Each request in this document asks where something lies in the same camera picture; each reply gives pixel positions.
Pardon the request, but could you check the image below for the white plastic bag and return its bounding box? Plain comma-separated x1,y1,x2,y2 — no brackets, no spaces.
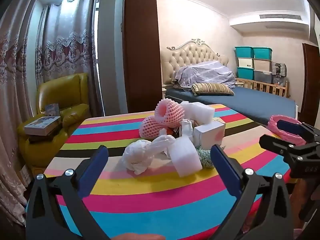
122,135,175,175

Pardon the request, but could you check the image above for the checkered bag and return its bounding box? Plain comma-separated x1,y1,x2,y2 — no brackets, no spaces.
271,61,288,77

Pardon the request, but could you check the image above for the stack of plastic storage boxes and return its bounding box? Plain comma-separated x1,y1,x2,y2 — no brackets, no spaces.
234,46,273,84

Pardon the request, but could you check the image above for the wooden crib rail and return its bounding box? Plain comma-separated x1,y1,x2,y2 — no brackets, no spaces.
235,77,290,97

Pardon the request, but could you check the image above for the dark wooden wardrobe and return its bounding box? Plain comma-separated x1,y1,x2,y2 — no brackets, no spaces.
121,0,167,114

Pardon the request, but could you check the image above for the striped colourful tablecloth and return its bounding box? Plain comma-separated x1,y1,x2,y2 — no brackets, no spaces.
25,103,300,240

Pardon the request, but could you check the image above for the pink foam fruit net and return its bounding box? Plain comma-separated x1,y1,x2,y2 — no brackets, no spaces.
154,99,185,125
139,116,170,139

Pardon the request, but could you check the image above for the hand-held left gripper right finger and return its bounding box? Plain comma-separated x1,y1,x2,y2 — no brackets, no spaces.
209,144,295,240

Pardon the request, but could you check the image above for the yellow leather armchair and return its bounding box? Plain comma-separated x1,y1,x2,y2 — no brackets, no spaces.
16,73,90,168

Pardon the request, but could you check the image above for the lilac striped duvet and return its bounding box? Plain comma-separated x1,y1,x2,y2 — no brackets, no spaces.
174,60,236,90

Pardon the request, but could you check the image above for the dark wooden door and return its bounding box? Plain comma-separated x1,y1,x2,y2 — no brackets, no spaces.
300,43,320,120

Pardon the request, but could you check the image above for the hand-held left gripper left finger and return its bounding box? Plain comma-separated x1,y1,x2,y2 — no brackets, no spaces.
25,144,111,240

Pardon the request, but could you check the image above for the pink plastic bag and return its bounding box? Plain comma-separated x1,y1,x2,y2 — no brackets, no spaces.
267,114,307,145

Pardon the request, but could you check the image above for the white flat box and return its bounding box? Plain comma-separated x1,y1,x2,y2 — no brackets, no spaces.
24,116,62,137

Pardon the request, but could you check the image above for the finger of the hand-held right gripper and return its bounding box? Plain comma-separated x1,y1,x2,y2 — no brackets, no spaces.
277,120,320,137
259,134,302,153

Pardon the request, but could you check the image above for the striped beige pillow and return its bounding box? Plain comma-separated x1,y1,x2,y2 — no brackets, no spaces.
191,82,235,97

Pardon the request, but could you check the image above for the white and pink box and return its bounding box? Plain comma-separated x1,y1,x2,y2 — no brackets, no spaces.
194,122,227,150

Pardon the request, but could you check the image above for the green patterned wrapper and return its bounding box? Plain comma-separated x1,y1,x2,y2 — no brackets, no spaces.
196,146,215,168

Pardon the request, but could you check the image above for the bed with blue sheet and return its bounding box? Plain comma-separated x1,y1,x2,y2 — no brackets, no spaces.
164,85,299,125

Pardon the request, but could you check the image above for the tufted beige headboard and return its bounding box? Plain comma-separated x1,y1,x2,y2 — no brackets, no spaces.
160,39,229,85

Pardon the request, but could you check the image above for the person's right forearm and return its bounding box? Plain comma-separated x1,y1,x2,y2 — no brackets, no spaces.
291,179,317,230

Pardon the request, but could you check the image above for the blue picture booklet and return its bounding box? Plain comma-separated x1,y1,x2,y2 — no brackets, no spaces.
44,103,60,117

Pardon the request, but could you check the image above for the lace patterned curtain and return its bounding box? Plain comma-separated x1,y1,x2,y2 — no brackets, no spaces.
0,0,38,225
35,0,98,115

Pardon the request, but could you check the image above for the air vent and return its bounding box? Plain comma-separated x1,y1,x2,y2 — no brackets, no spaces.
259,14,302,20

